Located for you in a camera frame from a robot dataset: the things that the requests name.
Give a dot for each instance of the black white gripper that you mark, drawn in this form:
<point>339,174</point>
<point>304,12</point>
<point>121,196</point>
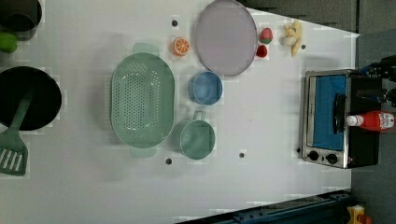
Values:
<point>384,69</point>

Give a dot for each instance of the red ketchup bottle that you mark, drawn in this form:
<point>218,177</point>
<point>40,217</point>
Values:
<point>375,121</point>

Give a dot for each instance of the silver black toaster oven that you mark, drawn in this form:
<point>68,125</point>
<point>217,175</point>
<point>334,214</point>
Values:
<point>329,97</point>

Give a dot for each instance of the peeled banana toy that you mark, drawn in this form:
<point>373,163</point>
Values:
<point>293,37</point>

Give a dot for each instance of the pink green strawberry toy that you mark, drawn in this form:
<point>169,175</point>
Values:
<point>266,36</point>

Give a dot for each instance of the red strawberry toy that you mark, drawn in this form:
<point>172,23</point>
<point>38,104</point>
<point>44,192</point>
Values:
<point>262,51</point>

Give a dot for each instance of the yellow orange object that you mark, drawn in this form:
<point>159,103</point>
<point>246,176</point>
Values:
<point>358,216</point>

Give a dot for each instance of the grey round plate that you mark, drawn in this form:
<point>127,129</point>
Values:
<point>226,38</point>

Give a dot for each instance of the blue bowl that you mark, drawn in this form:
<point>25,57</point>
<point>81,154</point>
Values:
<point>205,88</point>

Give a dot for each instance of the orange slice toy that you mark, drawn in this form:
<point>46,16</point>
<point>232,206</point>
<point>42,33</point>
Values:
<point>180,46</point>

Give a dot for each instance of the green perforated colander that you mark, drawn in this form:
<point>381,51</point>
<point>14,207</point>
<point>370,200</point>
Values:
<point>142,107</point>

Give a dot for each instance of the black cylindrical container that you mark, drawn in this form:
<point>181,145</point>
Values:
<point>20,17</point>

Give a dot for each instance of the green vegetable toy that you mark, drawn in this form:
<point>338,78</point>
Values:
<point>8,42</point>

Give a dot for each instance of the green slotted spatula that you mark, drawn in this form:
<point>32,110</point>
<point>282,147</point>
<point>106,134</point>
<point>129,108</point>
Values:
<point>14,153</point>

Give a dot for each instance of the blue metal frame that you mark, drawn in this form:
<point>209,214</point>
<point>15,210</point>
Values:
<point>326,208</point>

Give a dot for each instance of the green cup with handle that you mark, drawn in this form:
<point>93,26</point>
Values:
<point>196,138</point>

